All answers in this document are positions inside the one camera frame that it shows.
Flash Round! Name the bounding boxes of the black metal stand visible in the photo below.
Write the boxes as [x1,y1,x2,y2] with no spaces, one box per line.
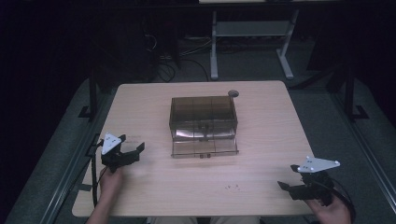
[78,63,100,123]
[343,60,371,123]

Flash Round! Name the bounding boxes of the transparent brown drawer box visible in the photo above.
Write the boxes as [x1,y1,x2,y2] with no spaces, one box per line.
[168,95,239,142]

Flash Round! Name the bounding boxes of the person's left hand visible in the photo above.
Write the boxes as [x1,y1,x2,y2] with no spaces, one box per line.
[98,166,124,203]

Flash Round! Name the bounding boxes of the white metal desk frame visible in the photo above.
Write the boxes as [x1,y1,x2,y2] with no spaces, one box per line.
[209,8,301,81]

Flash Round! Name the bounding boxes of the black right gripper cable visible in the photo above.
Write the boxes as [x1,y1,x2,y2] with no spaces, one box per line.
[326,177,357,223]

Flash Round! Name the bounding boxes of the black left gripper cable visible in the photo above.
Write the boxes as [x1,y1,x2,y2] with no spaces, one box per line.
[91,139,108,208]

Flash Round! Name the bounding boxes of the transparent brown drawer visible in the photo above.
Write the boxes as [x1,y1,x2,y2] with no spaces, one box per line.
[170,137,240,160]

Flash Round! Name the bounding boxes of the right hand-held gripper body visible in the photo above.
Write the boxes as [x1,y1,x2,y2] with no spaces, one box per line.
[289,156,341,207]

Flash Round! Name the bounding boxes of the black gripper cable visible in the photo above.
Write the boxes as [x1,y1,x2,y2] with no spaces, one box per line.
[91,139,108,208]
[326,177,357,223]

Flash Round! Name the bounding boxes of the black floor cables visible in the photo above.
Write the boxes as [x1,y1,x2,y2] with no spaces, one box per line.
[142,33,210,84]

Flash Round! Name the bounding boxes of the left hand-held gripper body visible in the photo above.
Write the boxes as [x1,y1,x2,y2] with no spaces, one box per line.
[100,133,133,175]

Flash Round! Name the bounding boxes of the person's right hand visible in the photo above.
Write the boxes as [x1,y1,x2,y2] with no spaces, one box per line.
[305,195,353,224]

